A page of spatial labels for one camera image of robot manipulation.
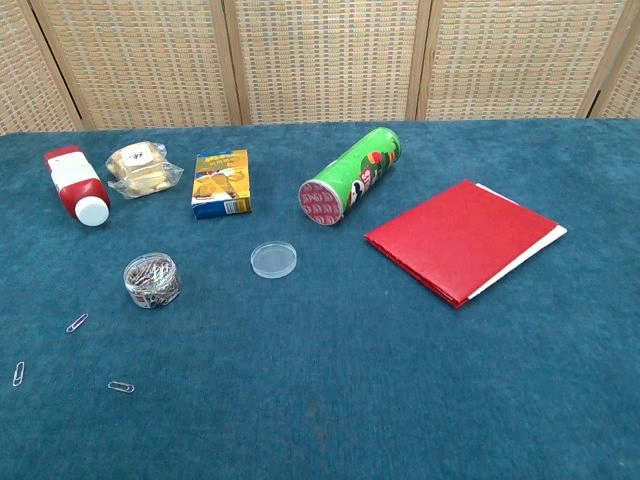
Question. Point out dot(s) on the clear round plastic lid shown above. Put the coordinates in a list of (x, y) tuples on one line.
[(273, 259)]

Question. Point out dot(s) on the clear container of paperclips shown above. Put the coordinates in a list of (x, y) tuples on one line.
[(152, 280)]

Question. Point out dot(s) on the green chips can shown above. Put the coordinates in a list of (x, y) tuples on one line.
[(350, 175)]

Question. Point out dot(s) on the yellow and blue carton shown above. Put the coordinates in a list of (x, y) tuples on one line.
[(221, 185)]

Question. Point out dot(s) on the red paper folder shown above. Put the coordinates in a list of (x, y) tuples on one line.
[(460, 240)]

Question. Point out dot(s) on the woven folding screen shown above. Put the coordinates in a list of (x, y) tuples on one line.
[(320, 60)]

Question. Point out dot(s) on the clear bag of snacks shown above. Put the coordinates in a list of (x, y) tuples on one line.
[(142, 170)]

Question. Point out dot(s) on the red and white bottle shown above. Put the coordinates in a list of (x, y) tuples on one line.
[(75, 181)]

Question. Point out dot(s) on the purple paperclip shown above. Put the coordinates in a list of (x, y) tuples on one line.
[(77, 323)]

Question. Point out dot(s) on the edge paperclip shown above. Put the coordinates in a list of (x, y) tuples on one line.
[(18, 373)]

